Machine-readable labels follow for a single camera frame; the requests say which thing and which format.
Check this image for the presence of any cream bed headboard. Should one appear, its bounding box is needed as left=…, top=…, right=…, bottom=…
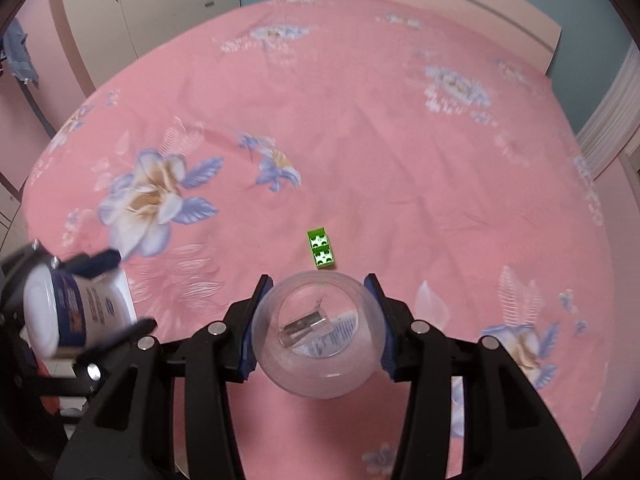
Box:
left=315, top=0, right=564, bottom=79

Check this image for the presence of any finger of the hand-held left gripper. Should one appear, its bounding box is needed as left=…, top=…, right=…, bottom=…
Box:
left=75, top=316, right=159, bottom=362
left=60, top=248, right=124, bottom=281

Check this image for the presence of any clear plastic cup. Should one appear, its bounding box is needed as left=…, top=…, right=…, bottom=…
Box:
left=251, top=270, right=387, bottom=400

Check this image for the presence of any blue hanging cloth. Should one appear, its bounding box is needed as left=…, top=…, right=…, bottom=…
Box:
left=2, top=17, right=40, bottom=92

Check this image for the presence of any pink floral bedsheet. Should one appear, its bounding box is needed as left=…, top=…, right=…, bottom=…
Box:
left=22, top=0, right=617, bottom=480

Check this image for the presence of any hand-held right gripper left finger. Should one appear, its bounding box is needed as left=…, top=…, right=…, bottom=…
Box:
left=52, top=273, right=276, bottom=480

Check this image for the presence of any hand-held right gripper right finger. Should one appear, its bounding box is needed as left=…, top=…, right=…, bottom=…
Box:
left=363, top=273, right=584, bottom=480

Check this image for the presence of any white yogurt cup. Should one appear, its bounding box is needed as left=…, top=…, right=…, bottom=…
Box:
left=22, top=262, right=139, bottom=361

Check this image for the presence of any green toy block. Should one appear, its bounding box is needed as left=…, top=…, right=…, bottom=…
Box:
left=306, top=227, right=338, bottom=270

